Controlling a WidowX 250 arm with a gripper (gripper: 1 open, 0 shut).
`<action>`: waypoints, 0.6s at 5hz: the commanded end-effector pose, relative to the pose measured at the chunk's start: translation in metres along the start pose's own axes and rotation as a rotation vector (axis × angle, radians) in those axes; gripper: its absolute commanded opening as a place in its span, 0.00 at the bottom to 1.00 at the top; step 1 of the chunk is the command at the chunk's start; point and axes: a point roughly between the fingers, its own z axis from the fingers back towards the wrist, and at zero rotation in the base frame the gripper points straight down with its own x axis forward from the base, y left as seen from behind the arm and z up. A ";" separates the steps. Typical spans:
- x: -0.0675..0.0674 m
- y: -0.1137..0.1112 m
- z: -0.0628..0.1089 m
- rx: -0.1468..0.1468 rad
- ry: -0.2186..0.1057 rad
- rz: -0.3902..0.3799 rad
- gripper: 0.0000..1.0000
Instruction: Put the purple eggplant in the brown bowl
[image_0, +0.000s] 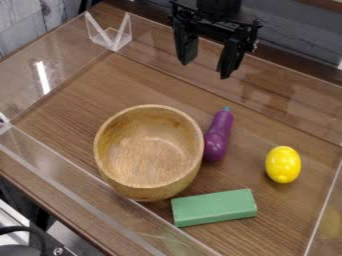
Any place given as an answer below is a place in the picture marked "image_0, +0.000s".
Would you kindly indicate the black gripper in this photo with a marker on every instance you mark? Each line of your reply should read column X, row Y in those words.
column 216, row 19

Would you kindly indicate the purple toy eggplant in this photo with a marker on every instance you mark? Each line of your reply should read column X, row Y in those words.
column 216, row 135

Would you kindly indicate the brown wooden bowl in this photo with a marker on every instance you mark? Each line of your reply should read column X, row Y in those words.
column 148, row 150

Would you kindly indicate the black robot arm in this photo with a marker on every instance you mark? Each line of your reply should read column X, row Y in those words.
column 212, row 19

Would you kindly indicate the yellow toy lemon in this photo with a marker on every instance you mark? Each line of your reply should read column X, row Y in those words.
column 282, row 164

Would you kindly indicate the green rectangular block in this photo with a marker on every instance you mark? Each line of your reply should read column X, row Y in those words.
column 214, row 207

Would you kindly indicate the clear acrylic corner bracket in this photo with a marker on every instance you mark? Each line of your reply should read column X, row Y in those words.
column 110, row 38

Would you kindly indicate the clear acrylic tray wall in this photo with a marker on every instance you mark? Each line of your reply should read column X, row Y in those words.
column 120, row 227

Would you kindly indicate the black metal mount plate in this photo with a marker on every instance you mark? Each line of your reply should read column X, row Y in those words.
column 56, row 248

